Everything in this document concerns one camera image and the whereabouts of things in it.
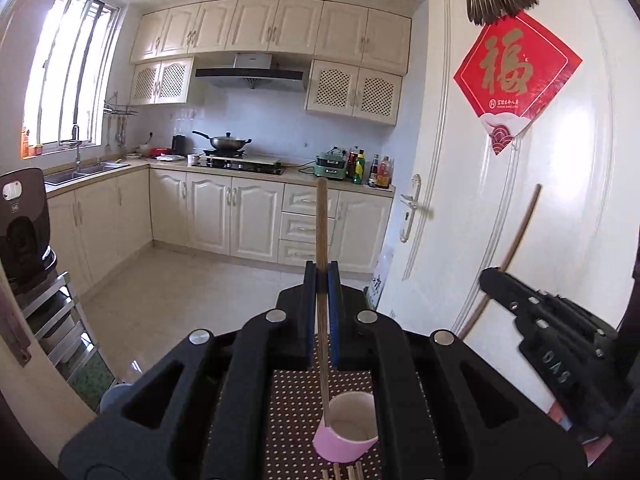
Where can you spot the black countertop appliance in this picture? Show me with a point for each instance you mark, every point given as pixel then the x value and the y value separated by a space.
pixel 25 230

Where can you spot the gas stove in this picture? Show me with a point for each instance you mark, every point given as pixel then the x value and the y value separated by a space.
pixel 240 164

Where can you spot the lattice door wall cabinet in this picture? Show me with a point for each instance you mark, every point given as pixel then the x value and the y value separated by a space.
pixel 350 90
pixel 160 80

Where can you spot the cream base cabinets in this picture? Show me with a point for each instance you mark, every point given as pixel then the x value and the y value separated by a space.
pixel 210 215

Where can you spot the black kettle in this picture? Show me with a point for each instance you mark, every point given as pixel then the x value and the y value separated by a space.
pixel 178 145

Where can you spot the range hood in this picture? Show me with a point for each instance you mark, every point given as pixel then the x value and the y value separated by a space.
pixel 250 74

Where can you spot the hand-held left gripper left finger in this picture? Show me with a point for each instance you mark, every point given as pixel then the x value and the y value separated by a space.
pixel 310 310

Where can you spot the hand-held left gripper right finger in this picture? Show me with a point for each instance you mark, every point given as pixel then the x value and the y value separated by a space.
pixel 333 310

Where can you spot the steel sink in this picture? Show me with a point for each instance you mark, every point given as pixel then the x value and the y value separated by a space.
pixel 85 172

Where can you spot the green oil bottle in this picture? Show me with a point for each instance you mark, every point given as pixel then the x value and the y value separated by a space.
pixel 359 170

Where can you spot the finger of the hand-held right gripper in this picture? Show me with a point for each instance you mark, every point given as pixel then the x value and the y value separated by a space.
pixel 502 290

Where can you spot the barred window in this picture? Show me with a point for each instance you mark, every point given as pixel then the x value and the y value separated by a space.
pixel 75 60

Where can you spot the white door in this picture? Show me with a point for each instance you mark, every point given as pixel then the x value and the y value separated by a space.
pixel 575 185

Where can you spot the wok with lid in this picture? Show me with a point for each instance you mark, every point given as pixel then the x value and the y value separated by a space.
pixel 227 142

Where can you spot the metal shelf rack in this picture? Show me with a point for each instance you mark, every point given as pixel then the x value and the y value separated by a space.
pixel 55 310

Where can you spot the red diamond door poster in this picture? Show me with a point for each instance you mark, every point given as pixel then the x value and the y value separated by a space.
pixel 515 75

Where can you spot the pale blue bucket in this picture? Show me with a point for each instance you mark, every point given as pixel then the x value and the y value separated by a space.
pixel 116 397

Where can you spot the pink cup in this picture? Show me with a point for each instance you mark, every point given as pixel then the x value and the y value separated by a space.
pixel 340 452

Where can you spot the orange sauce bottle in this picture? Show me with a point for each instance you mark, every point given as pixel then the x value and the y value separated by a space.
pixel 384 175

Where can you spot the person's right hand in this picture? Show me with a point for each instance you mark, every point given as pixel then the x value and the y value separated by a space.
pixel 600 452

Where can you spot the wall utensil rack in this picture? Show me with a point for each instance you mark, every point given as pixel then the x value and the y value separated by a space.
pixel 120 109

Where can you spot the long wooden chopstick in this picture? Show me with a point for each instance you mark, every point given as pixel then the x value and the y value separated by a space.
pixel 321 220
pixel 525 225

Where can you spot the cream wall cabinet row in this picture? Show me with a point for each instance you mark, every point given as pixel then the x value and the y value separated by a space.
pixel 280 25

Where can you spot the sink faucet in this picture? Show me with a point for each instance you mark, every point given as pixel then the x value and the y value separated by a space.
pixel 77 145

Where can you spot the white mug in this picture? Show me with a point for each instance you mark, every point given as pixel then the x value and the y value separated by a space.
pixel 193 159

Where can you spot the green electric cooker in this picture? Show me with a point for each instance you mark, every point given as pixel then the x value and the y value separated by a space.
pixel 330 165

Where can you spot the bunch of wooden chopsticks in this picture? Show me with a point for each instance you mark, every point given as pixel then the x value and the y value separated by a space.
pixel 345 472

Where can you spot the dark sauce bottle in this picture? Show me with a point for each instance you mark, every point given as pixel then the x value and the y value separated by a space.
pixel 373 172

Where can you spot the white printed board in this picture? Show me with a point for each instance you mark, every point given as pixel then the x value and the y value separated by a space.
pixel 382 280

